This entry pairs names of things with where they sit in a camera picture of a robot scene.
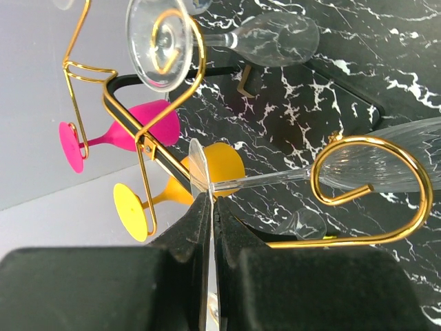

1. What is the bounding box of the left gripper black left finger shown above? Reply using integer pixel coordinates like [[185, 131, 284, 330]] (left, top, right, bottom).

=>
[[1, 194, 211, 330]]

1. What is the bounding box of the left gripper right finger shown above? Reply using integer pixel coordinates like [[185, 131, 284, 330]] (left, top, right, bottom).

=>
[[214, 198, 440, 330]]

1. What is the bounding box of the clear wine glass front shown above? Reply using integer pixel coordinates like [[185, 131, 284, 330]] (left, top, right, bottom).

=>
[[274, 208, 327, 240]]

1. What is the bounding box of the clear wine glass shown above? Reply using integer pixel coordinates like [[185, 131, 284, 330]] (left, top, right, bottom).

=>
[[274, 208, 327, 240], [52, 0, 212, 15], [188, 116, 441, 331]]

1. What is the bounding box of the orange plastic wine glass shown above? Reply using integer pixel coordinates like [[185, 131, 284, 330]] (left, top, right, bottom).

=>
[[113, 142, 245, 242]]

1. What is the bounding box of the pink plastic wine glass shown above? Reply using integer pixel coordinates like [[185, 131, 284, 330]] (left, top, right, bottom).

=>
[[58, 99, 181, 174]]

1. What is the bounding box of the tall clear flute glass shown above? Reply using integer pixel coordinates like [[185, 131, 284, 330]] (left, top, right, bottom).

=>
[[126, 1, 320, 92]]

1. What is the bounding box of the gold wire wine glass rack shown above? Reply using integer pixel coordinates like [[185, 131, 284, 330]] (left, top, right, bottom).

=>
[[62, 0, 434, 249]]

